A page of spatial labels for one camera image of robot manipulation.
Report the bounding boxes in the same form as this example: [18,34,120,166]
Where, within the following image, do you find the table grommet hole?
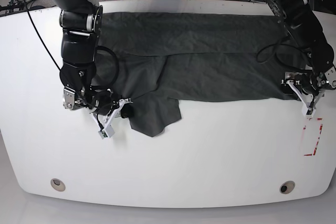
[279,181,295,194]
[50,178,66,192]

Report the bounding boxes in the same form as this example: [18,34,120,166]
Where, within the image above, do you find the red tape marking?
[301,118,323,156]

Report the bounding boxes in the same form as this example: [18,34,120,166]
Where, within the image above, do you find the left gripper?
[296,73,328,97]

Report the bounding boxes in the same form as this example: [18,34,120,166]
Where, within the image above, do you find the right table grommet hole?
[279,181,295,194]

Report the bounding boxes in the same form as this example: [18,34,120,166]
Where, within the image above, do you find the left table grommet hole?
[50,178,66,192]

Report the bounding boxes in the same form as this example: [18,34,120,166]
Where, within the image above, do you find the dark grey T-shirt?
[92,13,291,137]

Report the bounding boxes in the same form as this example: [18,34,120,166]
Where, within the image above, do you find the black tripod legs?
[1,0,39,16]

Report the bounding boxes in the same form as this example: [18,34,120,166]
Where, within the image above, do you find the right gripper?
[90,91,134,119]

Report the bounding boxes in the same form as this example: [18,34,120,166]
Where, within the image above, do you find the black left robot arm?
[268,0,335,90]

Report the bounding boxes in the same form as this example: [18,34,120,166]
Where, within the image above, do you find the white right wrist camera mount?
[89,98,132,139]

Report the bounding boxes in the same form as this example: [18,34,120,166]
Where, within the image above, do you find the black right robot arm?
[54,0,121,115]

